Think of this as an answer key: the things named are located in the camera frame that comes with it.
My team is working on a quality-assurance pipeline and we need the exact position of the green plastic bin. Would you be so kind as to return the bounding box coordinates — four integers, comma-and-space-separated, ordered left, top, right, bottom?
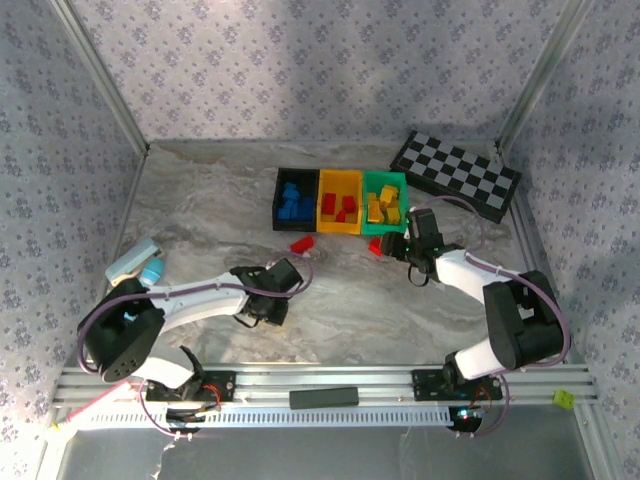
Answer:
360, 170, 409, 236

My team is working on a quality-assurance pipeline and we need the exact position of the yellow plastic bin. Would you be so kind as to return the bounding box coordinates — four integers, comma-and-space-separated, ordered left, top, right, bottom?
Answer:
316, 168, 365, 235

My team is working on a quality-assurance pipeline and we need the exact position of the black plastic bin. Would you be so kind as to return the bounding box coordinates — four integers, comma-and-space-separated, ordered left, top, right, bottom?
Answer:
272, 167, 321, 233

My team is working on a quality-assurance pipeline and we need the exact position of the folded black grey chessboard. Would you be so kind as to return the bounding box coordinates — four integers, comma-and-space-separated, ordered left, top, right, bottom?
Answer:
388, 130, 523, 225

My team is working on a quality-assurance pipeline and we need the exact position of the black rectangular block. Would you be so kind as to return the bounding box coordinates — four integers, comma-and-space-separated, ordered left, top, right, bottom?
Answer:
288, 387, 360, 411

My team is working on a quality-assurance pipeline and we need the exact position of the cyan marker pen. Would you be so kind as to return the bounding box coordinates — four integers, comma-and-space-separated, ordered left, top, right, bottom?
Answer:
122, 257, 166, 324

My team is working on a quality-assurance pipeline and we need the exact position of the black controller board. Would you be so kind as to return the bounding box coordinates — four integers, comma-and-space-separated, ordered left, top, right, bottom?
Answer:
166, 407, 207, 435

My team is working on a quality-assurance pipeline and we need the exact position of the pale blue board eraser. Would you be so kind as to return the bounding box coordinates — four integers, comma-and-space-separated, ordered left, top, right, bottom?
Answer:
104, 237, 164, 287

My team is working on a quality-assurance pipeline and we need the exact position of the controller board with lit leds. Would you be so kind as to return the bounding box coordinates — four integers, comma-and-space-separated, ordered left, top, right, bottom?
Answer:
448, 405, 485, 432

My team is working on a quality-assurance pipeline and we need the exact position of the white torn tape strip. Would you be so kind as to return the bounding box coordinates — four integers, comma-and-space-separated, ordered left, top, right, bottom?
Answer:
154, 442, 176, 480

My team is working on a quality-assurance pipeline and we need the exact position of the pink flat bar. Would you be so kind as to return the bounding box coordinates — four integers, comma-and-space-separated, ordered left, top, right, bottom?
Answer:
52, 379, 132, 431

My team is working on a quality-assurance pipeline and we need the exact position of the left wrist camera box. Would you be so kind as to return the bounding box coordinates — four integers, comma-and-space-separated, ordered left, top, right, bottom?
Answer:
268, 258, 304, 292

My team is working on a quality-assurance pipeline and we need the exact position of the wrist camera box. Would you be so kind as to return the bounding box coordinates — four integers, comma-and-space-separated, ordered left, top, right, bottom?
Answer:
407, 207, 445, 246
268, 258, 304, 292

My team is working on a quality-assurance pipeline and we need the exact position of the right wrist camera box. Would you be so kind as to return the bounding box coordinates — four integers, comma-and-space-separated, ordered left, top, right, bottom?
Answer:
407, 207, 445, 246

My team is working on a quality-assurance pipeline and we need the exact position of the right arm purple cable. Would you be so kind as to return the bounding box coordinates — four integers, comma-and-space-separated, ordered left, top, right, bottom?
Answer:
422, 195, 572, 371

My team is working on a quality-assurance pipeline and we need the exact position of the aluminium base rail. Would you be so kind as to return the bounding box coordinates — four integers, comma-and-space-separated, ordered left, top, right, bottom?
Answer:
53, 363, 600, 407

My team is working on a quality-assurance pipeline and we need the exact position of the white slotted cable duct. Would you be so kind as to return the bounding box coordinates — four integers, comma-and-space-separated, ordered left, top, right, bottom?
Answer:
89, 404, 454, 431

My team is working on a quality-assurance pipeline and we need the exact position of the aluminium table edge rail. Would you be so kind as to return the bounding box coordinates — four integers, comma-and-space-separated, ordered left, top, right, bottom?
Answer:
64, 144, 151, 371
498, 144, 596, 384

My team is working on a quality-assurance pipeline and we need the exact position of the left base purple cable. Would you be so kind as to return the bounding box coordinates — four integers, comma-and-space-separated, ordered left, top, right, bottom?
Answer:
135, 377, 176, 442

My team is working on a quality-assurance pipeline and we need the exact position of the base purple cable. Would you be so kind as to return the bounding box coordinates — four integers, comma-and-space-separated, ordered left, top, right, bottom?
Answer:
452, 377, 510, 440
135, 377, 176, 442

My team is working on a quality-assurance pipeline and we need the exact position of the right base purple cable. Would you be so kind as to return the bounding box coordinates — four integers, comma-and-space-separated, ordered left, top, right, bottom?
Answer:
452, 377, 510, 440

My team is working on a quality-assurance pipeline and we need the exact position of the aluminium frame post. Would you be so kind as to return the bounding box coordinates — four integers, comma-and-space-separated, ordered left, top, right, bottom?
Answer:
49, 0, 151, 155
496, 0, 597, 151

